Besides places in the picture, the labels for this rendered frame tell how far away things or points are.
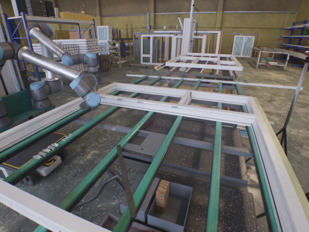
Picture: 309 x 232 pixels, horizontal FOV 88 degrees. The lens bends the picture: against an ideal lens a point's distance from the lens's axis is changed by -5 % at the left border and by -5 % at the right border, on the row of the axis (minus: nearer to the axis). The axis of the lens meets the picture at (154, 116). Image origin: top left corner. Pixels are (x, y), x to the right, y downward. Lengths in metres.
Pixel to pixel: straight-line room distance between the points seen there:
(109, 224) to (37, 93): 1.58
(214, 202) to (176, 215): 0.32
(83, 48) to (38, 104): 4.11
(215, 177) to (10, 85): 2.05
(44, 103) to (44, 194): 0.94
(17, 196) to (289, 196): 0.94
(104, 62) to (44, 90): 5.71
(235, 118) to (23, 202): 1.24
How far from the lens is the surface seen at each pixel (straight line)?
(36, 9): 5.84
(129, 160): 1.36
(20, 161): 2.16
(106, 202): 1.85
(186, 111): 1.33
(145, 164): 1.32
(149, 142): 1.02
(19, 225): 2.02
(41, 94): 2.16
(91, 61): 1.67
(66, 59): 1.66
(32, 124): 1.34
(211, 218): 0.70
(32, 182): 2.21
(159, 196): 0.92
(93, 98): 1.15
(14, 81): 2.22
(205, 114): 1.32
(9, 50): 1.47
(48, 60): 1.41
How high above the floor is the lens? 1.43
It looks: 25 degrees down
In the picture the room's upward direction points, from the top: straight up
